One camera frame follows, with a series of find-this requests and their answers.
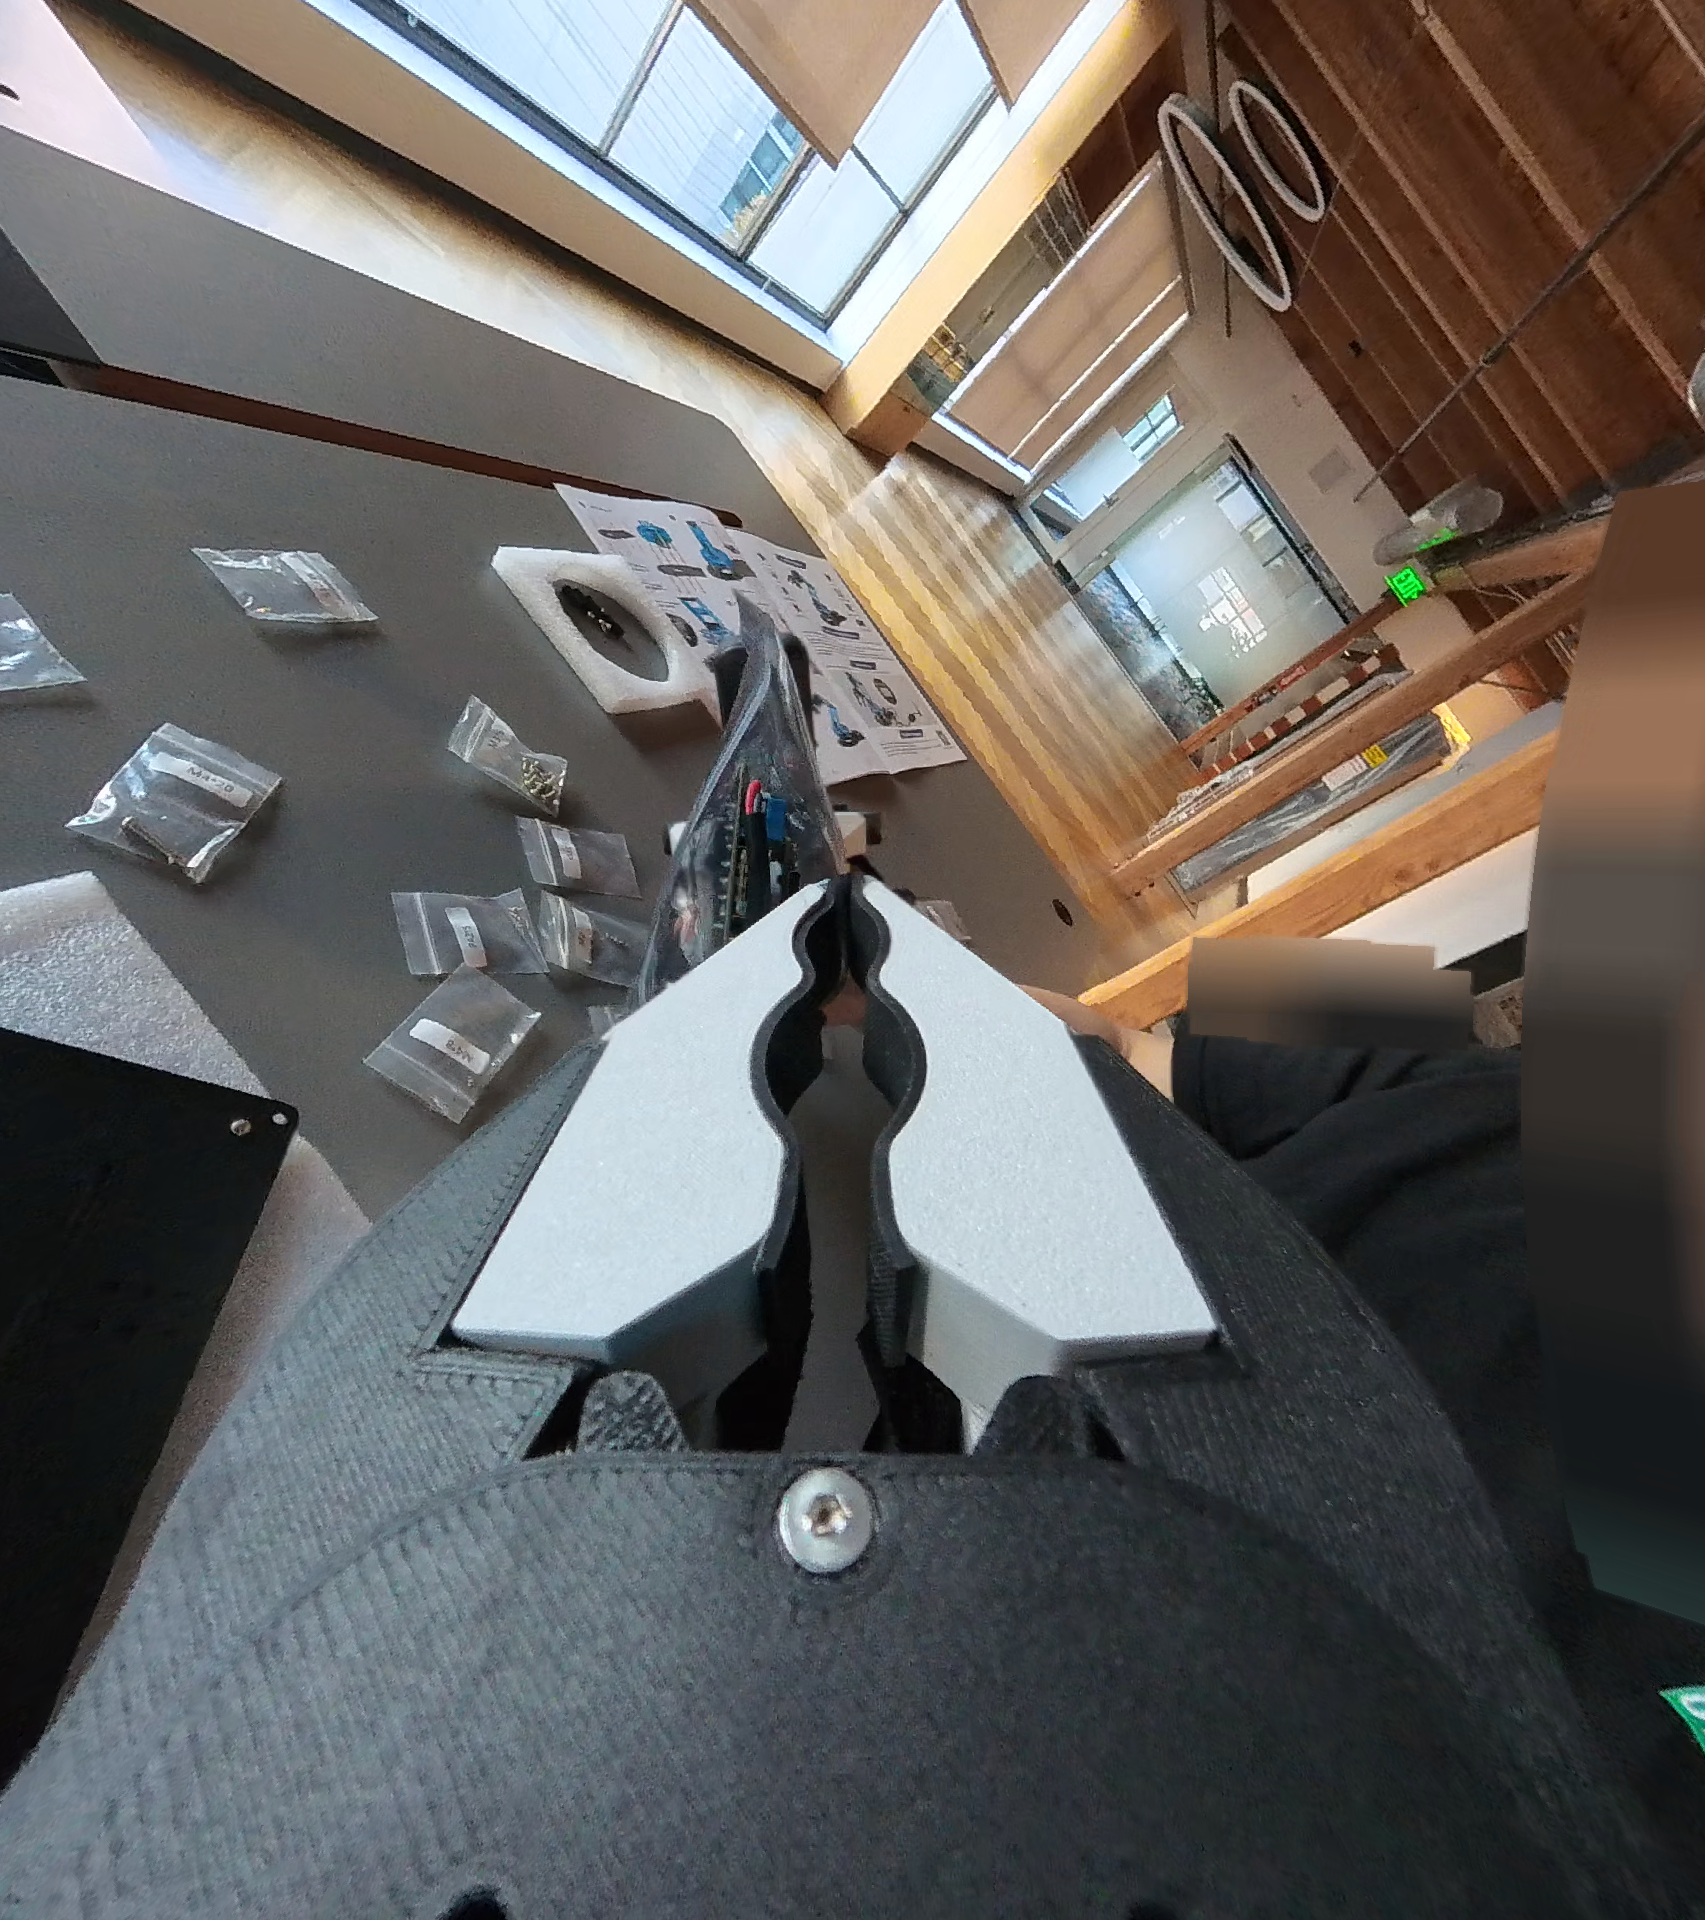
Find black metal base plate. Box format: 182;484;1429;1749
0;995;302;1899

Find printed instruction manual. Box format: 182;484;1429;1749
552;481;970;793

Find scattered small clear zip bags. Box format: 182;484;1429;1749
0;540;681;1130

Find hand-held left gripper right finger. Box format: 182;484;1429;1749
858;882;1223;1401

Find ring ceiling lamp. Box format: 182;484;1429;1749
1151;89;1301;320
1223;73;1337;230

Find dark parts bag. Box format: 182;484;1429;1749
635;613;848;999

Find white foam tray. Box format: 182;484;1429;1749
485;539;736;726

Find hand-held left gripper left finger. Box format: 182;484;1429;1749
450;881;833;1401

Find dark grey desk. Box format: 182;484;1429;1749
0;84;801;560
0;353;1190;1920

